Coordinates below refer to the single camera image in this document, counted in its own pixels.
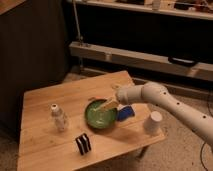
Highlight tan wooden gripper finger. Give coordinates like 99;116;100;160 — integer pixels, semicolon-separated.
98;98;119;110

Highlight white ceramic cup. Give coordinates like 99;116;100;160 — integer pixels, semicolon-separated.
143;111;163;135

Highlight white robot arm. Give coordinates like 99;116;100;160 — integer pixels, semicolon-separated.
98;82;213;148

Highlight black and white eraser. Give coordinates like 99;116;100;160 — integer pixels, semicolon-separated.
75;133;91;155

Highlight green bowl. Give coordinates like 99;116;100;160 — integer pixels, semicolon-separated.
84;99;118;129

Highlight wooden low table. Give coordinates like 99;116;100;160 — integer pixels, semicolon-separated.
17;71;165;171

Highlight small clear plastic bottle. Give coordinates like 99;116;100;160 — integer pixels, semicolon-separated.
51;104;68;132

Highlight long grey case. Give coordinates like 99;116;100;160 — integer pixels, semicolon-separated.
69;41;213;81

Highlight metal stand pole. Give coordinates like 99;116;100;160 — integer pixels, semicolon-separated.
72;0;83;46

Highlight wooden shelf board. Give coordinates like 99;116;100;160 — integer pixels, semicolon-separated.
75;0;213;21

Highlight black case handle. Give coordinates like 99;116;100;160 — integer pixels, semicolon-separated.
168;57;198;67

